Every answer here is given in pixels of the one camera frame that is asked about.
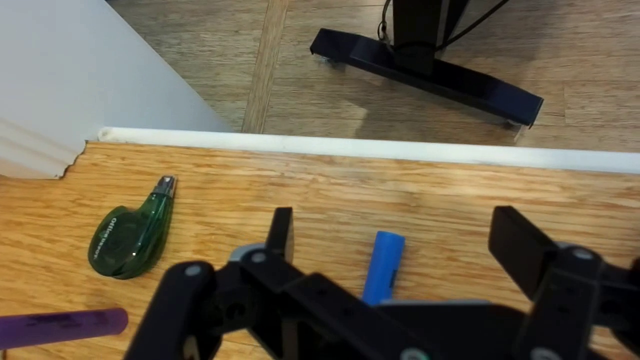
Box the purple pen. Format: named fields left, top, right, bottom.
left=0, top=305, right=130, bottom=351

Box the black stand base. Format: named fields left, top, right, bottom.
left=308, top=0, right=545, bottom=130

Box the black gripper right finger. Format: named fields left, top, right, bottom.
left=488, top=204, right=640, bottom=360

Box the blue marker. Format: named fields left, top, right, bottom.
left=359, top=230, right=407, bottom=308

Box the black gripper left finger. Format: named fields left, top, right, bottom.
left=122, top=205, right=428, bottom=360

